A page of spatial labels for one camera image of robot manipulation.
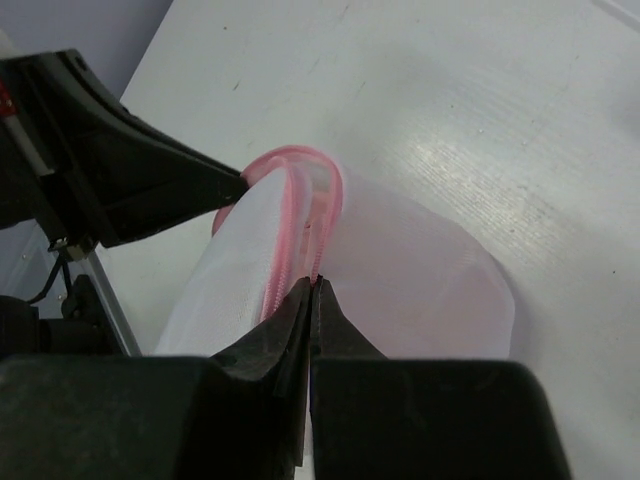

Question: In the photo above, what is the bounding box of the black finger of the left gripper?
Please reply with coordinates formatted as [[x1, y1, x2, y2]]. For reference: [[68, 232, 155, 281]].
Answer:
[[59, 50, 248, 247]]

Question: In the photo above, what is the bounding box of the white mesh laundry bag pink zipper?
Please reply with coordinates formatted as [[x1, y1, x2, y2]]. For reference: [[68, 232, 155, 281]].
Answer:
[[154, 144, 516, 480]]

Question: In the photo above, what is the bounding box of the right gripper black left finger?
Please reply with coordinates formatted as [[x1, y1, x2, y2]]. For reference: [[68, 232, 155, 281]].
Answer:
[[1, 278, 311, 479]]

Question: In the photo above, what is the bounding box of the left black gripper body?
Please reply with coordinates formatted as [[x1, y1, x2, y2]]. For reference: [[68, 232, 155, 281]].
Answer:
[[1, 49, 98, 250]]

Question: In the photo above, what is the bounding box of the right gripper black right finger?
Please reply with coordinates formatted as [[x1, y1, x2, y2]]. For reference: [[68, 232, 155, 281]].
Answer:
[[310, 279, 571, 479]]

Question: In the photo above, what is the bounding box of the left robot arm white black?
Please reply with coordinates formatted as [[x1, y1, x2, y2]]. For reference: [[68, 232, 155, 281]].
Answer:
[[1, 49, 248, 356]]

